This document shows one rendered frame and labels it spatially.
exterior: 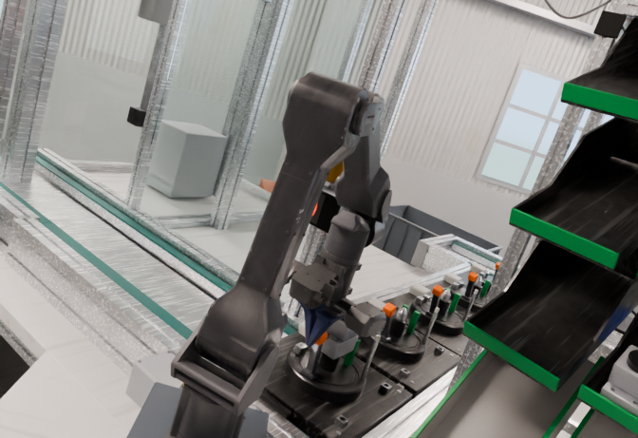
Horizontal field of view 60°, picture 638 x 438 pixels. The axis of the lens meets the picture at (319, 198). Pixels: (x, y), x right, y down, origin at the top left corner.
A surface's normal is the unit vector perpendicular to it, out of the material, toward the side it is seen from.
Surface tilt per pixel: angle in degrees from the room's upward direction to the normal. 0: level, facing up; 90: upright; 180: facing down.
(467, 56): 90
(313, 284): 16
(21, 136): 90
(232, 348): 75
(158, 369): 0
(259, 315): 70
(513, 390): 45
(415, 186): 90
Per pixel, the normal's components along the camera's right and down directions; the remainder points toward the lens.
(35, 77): 0.77, 0.38
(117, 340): -0.56, 0.01
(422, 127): 0.00, 0.24
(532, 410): -0.27, -0.69
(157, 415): 0.30, -0.93
